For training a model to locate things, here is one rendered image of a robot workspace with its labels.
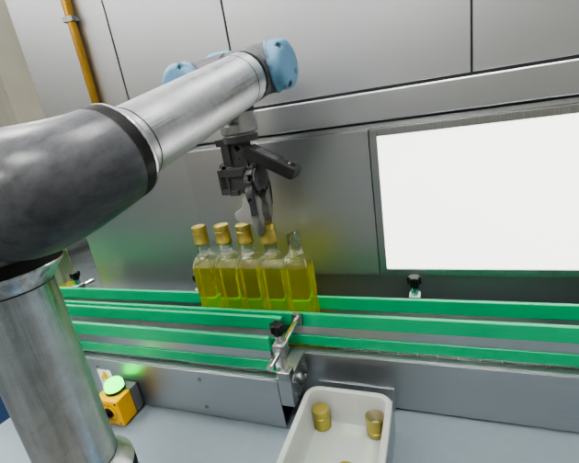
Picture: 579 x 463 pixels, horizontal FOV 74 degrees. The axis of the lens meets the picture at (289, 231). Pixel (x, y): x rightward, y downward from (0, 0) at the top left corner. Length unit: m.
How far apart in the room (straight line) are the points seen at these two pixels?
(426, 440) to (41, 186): 0.77
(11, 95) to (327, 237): 5.92
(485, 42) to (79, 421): 0.87
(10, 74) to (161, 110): 6.21
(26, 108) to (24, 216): 6.25
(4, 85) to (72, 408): 6.15
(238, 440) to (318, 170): 0.61
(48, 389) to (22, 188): 0.24
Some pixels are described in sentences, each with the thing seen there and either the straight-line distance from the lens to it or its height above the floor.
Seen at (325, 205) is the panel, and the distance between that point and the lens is 0.90.
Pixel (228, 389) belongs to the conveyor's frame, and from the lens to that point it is 0.90.
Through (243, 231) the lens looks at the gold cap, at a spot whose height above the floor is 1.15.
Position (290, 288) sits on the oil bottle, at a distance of 0.84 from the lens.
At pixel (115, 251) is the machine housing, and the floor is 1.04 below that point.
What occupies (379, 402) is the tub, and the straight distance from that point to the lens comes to 0.83.
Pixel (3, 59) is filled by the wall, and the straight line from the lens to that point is 6.63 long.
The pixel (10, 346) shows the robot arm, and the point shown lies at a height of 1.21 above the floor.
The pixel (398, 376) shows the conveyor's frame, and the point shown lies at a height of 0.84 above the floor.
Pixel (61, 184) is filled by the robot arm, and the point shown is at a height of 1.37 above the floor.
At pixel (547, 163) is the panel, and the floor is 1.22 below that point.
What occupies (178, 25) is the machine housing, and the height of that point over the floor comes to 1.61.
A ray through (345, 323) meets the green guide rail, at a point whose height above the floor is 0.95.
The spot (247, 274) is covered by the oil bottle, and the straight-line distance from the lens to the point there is 0.87.
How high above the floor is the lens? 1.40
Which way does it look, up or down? 18 degrees down
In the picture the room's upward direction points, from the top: 9 degrees counter-clockwise
